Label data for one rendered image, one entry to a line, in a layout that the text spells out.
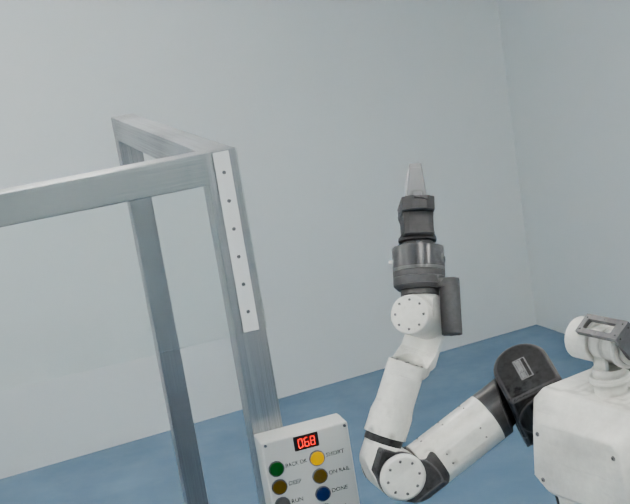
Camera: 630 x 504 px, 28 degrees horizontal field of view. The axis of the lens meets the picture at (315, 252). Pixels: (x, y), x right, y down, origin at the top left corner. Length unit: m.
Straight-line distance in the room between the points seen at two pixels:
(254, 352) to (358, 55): 3.95
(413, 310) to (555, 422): 0.29
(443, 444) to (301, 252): 4.08
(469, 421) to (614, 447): 0.31
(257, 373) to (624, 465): 0.77
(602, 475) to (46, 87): 4.15
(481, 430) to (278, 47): 4.08
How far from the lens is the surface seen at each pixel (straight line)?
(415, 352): 2.14
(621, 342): 1.92
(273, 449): 2.35
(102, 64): 5.77
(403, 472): 2.07
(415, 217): 2.10
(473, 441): 2.13
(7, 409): 5.88
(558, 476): 2.03
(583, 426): 1.96
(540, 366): 2.13
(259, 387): 2.37
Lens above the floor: 1.97
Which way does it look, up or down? 12 degrees down
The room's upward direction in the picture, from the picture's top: 9 degrees counter-clockwise
